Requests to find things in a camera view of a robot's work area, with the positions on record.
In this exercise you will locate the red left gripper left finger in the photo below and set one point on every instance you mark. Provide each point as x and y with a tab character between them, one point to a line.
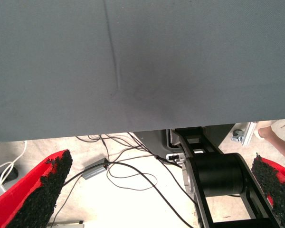
26	202

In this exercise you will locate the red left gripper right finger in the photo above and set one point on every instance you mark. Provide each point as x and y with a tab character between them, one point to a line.
275	185

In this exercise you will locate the black floor foot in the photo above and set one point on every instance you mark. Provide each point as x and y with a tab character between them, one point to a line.
10	175

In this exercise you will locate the person's bare leg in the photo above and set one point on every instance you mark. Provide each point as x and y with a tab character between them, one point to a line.
275	142

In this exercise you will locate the silver metal bar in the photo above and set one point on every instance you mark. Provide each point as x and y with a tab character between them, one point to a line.
66	224

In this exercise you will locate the white shoe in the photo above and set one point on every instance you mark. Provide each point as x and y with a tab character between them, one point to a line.
257	134

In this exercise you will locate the aluminium profile bar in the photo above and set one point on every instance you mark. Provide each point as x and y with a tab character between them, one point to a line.
249	134

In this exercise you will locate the grey caster wheel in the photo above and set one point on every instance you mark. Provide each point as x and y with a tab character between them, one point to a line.
237	135

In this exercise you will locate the grey adapter box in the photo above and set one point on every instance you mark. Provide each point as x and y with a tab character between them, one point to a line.
96	169

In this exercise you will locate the white connector plug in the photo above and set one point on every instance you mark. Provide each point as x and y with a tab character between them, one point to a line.
175	158

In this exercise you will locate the dark grey base housing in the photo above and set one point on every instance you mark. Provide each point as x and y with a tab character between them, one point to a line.
154	142

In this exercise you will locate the dark grey table cloth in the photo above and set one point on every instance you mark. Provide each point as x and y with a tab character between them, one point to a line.
133	47

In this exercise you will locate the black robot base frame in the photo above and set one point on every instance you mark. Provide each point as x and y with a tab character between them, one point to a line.
218	175

